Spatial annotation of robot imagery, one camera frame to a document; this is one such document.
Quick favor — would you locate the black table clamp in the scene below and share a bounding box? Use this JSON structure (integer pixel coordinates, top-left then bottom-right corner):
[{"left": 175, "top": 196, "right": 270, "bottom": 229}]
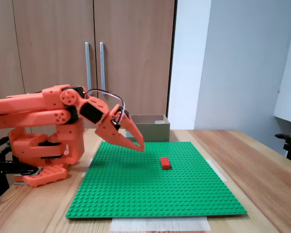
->
[{"left": 0, "top": 136, "right": 39, "bottom": 204}]

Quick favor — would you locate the open cardboard box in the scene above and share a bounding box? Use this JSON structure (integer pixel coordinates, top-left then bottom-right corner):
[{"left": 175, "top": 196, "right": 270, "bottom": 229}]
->
[{"left": 125, "top": 114, "right": 171, "bottom": 143}]

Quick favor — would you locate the servo cable on arm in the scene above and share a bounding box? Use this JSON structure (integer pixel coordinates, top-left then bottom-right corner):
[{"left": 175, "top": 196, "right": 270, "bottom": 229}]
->
[{"left": 83, "top": 88, "right": 126, "bottom": 126}]

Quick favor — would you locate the wide masking tape strip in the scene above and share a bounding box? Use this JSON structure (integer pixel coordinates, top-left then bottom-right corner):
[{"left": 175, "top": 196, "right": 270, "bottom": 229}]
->
[{"left": 110, "top": 216, "right": 211, "bottom": 233}]

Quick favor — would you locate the metal cabinet handle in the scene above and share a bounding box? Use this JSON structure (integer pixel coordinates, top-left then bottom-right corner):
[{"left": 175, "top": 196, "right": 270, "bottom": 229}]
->
[
  {"left": 99, "top": 42, "right": 107, "bottom": 95},
  {"left": 84, "top": 42, "right": 93, "bottom": 95}
]

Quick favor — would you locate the red lego block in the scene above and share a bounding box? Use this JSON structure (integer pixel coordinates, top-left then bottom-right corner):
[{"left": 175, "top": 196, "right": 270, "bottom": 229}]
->
[{"left": 160, "top": 157, "right": 172, "bottom": 170}]

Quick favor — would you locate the wooden cabinet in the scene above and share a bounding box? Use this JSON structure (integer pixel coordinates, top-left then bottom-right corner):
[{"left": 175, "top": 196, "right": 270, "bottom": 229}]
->
[{"left": 0, "top": 0, "right": 178, "bottom": 131}]

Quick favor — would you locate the green lego baseplate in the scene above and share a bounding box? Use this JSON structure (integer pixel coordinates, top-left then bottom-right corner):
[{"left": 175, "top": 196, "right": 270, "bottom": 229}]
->
[{"left": 65, "top": 140, "right": 248, "bottom": 219}]

